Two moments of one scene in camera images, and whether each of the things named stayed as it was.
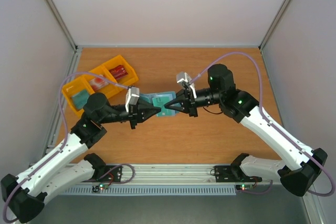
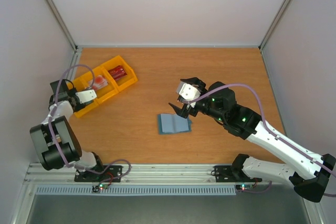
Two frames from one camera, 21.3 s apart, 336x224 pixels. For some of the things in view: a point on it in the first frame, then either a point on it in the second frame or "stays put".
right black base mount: x=233 y=173 stays put
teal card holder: x=159 y=99 -> x=172 y=123
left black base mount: x=114 y=176 stays put
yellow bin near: x=73 y=87 stays put
